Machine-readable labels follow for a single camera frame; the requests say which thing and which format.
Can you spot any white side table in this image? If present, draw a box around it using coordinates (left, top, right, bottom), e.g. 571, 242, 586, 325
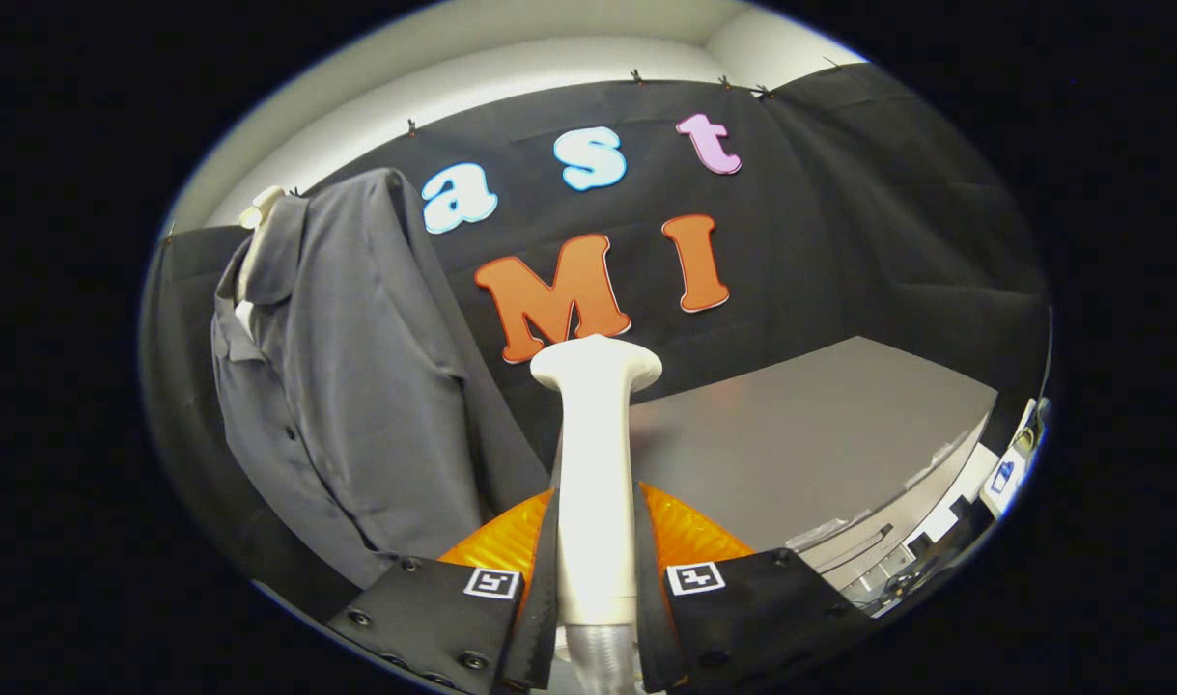
977, 398, 1045, 522

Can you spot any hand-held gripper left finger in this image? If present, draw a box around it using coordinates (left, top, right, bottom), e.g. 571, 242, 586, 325
325, 487, 560, 694

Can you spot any grey cabinet with dark top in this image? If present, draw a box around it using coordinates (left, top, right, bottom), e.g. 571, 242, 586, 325
549, 335, 999, 619

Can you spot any cream garment steamer head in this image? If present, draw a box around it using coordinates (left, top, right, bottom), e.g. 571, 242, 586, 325
530, 334, 664, 628

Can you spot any cream plastic hanger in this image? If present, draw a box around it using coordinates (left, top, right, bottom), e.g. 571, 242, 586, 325
236, 185, 288, 305

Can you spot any black backdrop cloth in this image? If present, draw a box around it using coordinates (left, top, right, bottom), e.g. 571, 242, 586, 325
142, 60, 1051, 619

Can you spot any dark grey button shirt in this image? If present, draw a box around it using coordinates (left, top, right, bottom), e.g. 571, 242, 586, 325
211, 167, 550, 590

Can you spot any white low cabinet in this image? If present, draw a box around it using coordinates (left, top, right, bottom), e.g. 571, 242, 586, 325
902, 442, 1002, 561

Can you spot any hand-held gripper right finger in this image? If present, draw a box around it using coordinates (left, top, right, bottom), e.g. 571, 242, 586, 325
632, 480, 874, 694

